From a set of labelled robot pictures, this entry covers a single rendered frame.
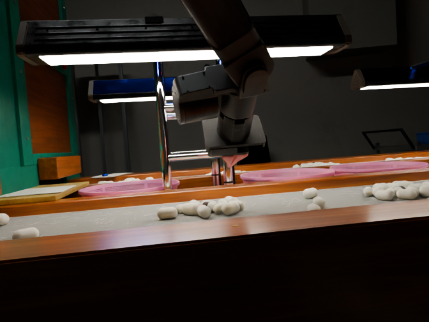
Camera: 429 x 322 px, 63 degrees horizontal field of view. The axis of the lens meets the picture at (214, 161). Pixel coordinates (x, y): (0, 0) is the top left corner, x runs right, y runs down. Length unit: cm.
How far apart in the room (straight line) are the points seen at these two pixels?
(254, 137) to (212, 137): 7
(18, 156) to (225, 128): 71
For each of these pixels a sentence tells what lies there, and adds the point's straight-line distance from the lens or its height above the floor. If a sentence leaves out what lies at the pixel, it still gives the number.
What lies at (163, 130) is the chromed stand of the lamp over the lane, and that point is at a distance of 84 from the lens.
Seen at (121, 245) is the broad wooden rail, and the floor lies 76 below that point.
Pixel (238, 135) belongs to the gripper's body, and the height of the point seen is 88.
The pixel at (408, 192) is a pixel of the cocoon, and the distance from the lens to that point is 72.
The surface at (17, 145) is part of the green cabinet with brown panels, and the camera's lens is 113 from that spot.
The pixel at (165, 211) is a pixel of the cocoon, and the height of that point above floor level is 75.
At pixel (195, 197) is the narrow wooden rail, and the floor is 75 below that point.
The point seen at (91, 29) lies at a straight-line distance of 71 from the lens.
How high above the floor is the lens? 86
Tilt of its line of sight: 3 degrees down
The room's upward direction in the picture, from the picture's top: 4 degrees counter-clockwise
